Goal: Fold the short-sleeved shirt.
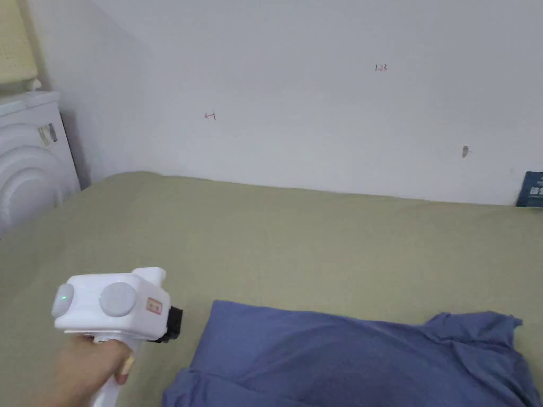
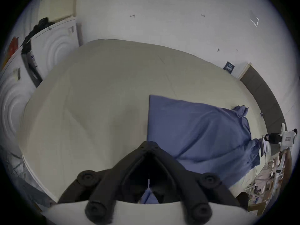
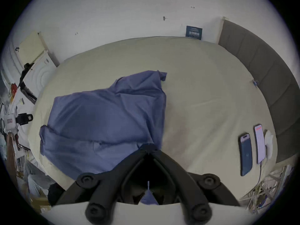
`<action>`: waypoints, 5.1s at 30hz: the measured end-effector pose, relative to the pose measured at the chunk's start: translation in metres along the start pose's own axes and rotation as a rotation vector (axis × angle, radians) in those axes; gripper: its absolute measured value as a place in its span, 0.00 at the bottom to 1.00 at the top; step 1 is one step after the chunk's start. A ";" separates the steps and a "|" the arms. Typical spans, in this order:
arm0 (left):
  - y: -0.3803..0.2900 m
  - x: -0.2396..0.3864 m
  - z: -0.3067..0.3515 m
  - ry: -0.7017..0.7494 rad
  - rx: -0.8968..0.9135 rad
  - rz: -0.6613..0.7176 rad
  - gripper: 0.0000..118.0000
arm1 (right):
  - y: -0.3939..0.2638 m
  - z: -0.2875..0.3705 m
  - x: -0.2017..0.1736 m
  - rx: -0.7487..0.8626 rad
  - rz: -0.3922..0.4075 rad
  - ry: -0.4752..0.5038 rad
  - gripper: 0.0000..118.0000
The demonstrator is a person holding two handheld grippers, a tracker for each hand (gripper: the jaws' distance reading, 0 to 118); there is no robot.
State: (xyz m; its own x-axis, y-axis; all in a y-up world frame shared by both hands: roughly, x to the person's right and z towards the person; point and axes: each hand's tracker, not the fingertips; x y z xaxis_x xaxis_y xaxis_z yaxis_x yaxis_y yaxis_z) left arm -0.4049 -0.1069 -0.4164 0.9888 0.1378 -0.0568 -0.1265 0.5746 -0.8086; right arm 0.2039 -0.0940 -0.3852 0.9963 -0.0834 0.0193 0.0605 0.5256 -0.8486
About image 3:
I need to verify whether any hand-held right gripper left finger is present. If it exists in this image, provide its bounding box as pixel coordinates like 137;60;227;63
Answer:
50;144;150;224

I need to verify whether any thin charging cable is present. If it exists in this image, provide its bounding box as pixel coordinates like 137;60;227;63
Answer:
257;159;268;189

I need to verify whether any grey padded headboard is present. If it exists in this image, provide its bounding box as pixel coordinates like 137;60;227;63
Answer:
218;20;300;163

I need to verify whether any blue shirt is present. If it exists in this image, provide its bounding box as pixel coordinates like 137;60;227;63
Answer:
39;70;168;206

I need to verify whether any dark phone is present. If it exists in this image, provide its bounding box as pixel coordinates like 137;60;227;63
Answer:
239;133;254;177

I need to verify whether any phone with lit white screen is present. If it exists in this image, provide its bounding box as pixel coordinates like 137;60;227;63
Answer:
254;124;267;165

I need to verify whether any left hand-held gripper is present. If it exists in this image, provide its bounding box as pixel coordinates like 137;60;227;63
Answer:
1;113;34;133

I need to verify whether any tangle of cables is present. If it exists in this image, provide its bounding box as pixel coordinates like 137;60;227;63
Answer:
240;165;294;215

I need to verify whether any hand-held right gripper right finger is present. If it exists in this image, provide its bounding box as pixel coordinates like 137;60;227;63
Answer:
149;144;241;224

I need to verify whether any white washing machine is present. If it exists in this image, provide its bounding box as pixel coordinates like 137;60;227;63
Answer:
23;51;58;96

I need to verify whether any person's left hand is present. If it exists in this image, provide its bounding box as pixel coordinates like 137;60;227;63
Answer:
7;131;20;150

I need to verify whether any dark blue printed card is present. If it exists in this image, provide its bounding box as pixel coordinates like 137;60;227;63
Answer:
186;25;203;41

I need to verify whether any white charger block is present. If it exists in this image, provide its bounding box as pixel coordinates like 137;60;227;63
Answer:
264;130;274;159

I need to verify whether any person's left forearm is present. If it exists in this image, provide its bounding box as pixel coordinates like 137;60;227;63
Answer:
6;148;17;187

